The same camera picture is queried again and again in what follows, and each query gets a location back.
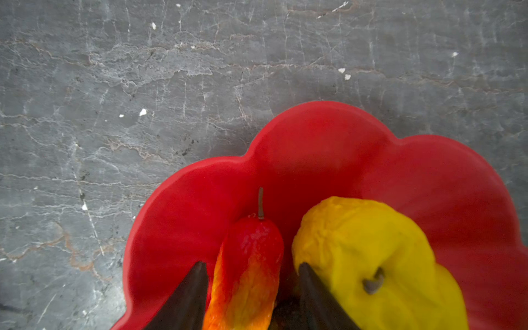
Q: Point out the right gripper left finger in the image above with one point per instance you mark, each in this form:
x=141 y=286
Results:
x=186 y=307

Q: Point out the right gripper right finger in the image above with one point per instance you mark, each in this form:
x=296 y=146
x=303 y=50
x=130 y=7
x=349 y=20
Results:
x=320 y=310

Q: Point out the red-orange fake mango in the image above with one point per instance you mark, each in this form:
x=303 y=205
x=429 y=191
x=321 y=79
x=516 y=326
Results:
x=246 y=275

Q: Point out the yellow fake apple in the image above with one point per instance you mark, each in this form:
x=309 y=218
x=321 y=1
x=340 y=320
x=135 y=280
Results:
x=378 y=264

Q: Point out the red flower-shaped fruit bowl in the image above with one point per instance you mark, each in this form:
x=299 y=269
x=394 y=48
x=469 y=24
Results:
x=321 y=149

